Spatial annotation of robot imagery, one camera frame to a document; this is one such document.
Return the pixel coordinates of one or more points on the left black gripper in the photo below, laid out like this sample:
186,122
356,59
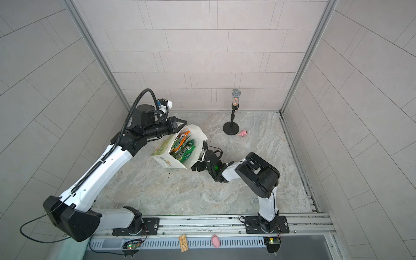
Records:
171,125

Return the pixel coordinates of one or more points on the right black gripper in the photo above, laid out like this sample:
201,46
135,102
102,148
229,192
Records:
200,166

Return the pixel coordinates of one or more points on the orange Fox's fruits candy bag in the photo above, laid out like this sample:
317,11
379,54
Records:
181,138

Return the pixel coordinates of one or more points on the white paper bag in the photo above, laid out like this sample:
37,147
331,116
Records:
162,153

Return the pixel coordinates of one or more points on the green fox's candy bag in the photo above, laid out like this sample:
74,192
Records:
185,153
182,147

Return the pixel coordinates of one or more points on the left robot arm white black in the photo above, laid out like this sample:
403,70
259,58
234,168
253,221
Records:
72,213

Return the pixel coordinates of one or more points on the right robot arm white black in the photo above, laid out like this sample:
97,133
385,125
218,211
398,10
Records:
260,176

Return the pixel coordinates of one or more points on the black microphone stand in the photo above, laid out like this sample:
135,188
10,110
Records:
231,127

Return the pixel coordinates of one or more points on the small pink toy figure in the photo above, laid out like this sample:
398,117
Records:
243,133

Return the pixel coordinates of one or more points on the pink oval eraser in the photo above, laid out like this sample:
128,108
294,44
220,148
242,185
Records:
215,241

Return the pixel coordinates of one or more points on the wooden tag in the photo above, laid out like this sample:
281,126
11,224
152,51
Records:
183,243

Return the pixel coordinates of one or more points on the right circuit board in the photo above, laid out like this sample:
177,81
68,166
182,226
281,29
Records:
272,244

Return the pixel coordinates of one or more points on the circuit board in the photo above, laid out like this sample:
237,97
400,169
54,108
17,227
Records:
131,247
272,244

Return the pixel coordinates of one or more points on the left circuit board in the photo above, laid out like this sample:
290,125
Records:
131,247

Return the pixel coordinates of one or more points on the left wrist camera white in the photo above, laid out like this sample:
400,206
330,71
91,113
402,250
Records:
164,104

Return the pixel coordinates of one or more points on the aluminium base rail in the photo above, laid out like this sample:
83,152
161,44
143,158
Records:
164,232

